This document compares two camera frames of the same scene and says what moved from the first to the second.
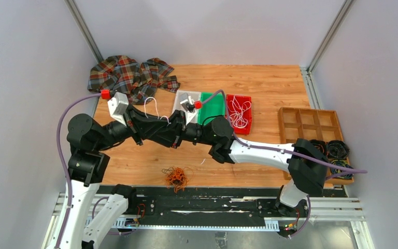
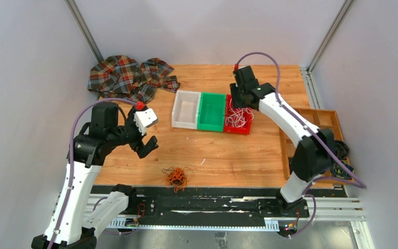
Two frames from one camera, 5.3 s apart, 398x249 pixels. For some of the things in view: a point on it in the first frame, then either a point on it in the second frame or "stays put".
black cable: x=165 y=170 stays put
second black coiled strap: x=337 y=149 stays put
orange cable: x=177 y=178 stays put
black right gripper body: x=194 y=133 → x=237 y=95
